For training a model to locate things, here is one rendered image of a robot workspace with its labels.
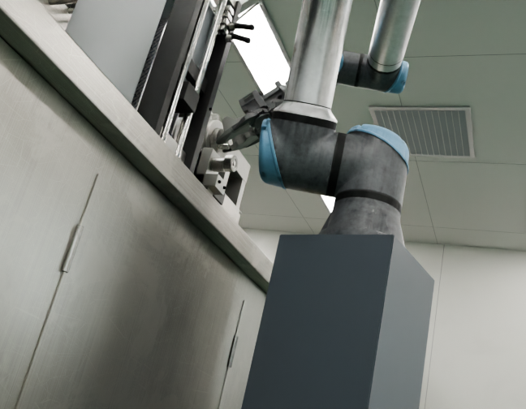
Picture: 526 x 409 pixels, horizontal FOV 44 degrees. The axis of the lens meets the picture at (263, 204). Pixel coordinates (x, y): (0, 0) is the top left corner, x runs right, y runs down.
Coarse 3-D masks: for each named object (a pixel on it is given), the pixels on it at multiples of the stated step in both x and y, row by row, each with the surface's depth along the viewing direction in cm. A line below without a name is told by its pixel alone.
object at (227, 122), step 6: (222, 120) 157; (228, 120) 156; (234, 120) 156; (228, 126) 156; (246, 126) 154; (228, 132) 154; (234, 132) 154; (240, 132) 155; (222, 138) 155; (228, 138) 155
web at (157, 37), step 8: (160, 24) 138; (160, 32) 136; (160, 40) 136; (152, 48) 135; (152, 56) 134; (144, 64) 134; (152, 64) 133; (144, 72) 133; (144, 80) 132; (136, 88) 131; (136, 96) 131; (136, 104) 130; (176, 120) 144
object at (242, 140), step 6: (246, 132) 160; (252, 132) 159; (234, 138) 161; (240, 138) 160; (246, 138) 158; (252, 138) 159; (234, 144) 159; (240, 144) 158; (246, 144) 159; (222, 150) 159; (228, 150) 159; (234, 150) 159
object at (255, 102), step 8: (280, 88) 156; (256, 96) 156; (264, 96) 158; (272, 96) 158; (280, 96) 157; (240, 104) 157; (248, 104) 157; (256, 104) 156; (264, 104) 154; (272, 104) 156; (248, 112) 156; (264, 112) 153; (272, 112) 155; (256, 120) 153; (256, 128) 156
